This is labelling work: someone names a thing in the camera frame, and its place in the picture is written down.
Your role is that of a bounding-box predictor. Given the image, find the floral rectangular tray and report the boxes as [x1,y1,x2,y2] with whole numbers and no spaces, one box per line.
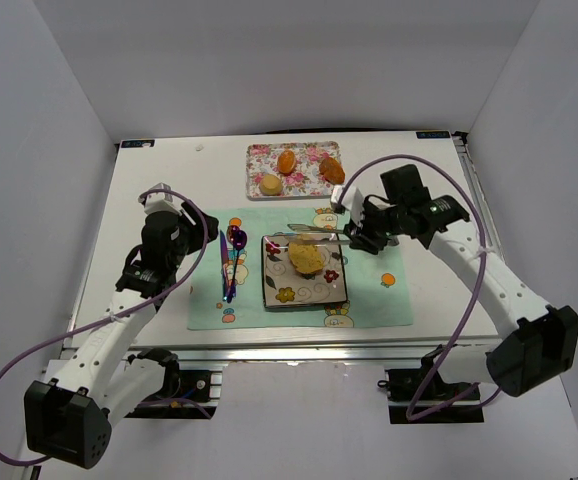
[245,141,342,200]

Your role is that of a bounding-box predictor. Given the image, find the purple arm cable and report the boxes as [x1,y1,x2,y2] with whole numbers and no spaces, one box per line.
[0,188,218,469]
[337,153,503,422]

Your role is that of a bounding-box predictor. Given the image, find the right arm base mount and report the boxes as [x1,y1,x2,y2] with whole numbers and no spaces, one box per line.
[377,345,484,425]

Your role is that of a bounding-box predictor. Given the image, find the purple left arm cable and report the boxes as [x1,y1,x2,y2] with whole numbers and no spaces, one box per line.
[0,188,218,469]

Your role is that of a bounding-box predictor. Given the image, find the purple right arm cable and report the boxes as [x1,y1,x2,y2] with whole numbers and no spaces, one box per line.
[337,153,503,422]

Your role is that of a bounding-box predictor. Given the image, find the square floral ceramic plate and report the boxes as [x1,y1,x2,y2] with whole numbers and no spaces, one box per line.
[261,233,348,309]

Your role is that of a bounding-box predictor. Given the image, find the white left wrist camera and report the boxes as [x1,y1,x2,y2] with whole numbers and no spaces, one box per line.
[138,183,178,215]

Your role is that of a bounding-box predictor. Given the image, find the iridescent table knife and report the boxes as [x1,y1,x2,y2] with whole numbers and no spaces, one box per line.
[219,231,230,302]

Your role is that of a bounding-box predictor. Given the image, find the light green placemat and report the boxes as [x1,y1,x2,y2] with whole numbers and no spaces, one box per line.
[188,207,414,331]

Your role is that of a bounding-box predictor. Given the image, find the yellow bread slice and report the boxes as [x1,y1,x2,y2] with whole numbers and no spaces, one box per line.
[287,235,324,275]

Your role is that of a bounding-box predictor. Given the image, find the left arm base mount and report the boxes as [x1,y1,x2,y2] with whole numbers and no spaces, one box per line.
[120,348,222,420]

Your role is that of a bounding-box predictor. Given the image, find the small pale round cake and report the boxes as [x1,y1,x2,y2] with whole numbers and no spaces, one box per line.
[259,174,283,196]

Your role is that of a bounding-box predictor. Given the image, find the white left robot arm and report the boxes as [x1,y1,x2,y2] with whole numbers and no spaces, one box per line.
[24,204,219,469]

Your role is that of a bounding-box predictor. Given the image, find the metal kitchen tongs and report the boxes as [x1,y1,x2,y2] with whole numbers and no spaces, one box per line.
[287,223,351,244]

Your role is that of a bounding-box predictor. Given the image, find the purple spoon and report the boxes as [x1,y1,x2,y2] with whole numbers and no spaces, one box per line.
[227,227,248,303]

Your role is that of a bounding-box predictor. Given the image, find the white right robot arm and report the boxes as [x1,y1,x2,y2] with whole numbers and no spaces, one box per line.
[331,158,578,397]

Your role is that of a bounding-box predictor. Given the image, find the round orange bun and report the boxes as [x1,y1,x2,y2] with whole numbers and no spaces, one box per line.
[277,150,297,175]

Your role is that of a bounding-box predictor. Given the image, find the brown oblong bread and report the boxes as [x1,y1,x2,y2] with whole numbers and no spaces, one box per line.
[319,157,345,185]

